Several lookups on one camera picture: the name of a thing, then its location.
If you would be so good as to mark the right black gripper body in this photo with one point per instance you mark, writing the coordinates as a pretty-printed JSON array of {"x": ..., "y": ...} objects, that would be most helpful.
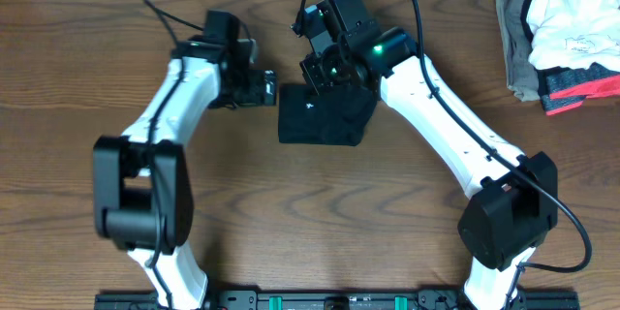
[{"x": 329, "y": 72}]

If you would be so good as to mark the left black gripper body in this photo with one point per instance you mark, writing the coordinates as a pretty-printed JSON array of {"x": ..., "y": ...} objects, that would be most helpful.
[{"x": 249, "y": 90}]

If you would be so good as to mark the black polo shirt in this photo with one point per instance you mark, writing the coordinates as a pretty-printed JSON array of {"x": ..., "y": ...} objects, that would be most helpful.
[{"x": 335, "y": 116}]

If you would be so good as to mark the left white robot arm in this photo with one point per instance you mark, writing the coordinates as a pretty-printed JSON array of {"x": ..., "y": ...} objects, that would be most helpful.
[{"x": 143, "y": 201}]

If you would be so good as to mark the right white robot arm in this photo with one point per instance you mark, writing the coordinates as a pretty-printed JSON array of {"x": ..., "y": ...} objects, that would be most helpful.
[{"x": 511, "y": 196}]

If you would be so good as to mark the khaki folded garment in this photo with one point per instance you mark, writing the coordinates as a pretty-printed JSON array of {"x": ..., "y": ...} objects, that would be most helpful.
[{"x": 522, "y": 77}]

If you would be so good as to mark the grey red folded garment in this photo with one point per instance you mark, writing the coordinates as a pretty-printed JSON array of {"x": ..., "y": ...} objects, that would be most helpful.
[{"x": 563, "y": 89}]

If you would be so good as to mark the white folded garment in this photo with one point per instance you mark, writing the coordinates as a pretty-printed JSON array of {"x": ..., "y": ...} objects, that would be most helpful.
[{"x": 574, "y": 34}]

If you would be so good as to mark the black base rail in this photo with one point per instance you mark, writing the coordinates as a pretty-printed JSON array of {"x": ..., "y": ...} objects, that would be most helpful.
[{"x": 425, "y": 299}]

